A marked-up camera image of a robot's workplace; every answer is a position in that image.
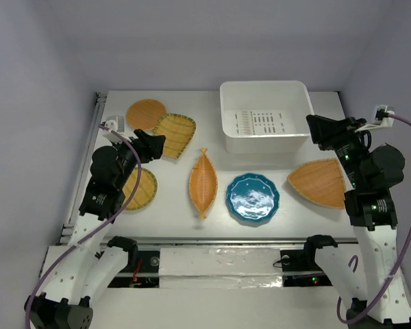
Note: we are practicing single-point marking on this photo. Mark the round orange woven plate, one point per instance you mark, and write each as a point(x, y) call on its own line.
point(145, 114)

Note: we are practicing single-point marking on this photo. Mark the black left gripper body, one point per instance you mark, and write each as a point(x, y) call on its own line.
point(146, 152)

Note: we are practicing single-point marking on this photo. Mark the aluminium table rail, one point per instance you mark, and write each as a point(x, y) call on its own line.
point(78, 190)

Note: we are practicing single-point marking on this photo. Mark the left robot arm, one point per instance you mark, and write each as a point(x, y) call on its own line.
point(66, 293)

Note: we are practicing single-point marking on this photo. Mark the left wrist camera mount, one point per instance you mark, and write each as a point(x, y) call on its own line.
point(115, 123)

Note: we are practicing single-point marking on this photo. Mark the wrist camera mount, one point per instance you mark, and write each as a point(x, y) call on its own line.
point(381, 119)
point(115, 123)

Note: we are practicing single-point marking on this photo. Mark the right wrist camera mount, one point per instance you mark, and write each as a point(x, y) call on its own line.
point(381, 119)

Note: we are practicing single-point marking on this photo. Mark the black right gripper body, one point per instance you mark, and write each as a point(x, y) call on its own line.
point(341, 133)

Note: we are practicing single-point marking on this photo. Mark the triangular orange woven plate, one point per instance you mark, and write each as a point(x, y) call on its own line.
point(320, 182)

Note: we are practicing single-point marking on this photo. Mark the round yellow green-rimmed plate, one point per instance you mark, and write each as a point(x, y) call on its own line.
point(147, 189)

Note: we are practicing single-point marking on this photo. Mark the blue polka-dot ceramic plate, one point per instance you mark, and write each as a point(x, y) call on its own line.
point(252, 198)

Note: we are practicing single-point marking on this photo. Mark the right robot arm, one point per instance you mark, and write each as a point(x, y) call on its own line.
point(370, 290)

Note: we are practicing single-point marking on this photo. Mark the white plastic bin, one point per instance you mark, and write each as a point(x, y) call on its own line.
point(264, 117)

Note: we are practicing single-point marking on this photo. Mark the boat-shaped orange woven basket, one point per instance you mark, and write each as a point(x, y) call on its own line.
point(203, 184)

